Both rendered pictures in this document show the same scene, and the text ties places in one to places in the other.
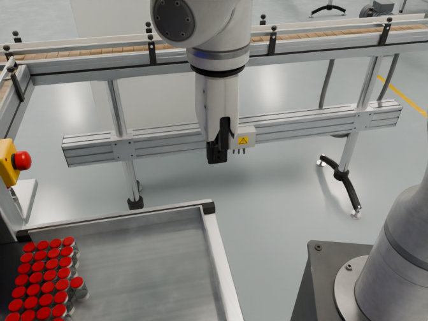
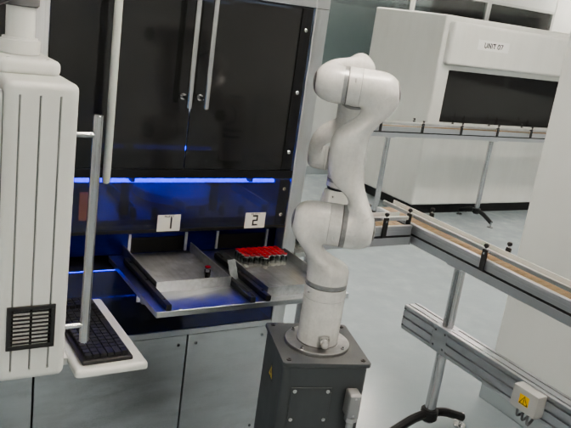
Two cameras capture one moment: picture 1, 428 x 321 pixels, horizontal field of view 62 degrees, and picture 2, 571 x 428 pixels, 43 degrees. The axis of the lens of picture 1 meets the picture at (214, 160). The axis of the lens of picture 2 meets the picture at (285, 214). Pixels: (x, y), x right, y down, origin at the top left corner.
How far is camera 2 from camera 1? 215 cm
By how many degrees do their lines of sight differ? 64
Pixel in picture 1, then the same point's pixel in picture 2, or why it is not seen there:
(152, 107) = (547, 368)
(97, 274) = (277, 269)
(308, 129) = not seen: outside the picture
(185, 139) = (484, 364)
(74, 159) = (407, 322)
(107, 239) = (297, 270)
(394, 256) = not seen: hidden behind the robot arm
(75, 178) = not seen: hidden behind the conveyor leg
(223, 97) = (325, 196)
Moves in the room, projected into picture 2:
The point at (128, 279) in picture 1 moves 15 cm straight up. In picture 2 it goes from (279, 275) to (285, 235)
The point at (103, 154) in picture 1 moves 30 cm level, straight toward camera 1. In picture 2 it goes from (425, 332) to (380, 345)
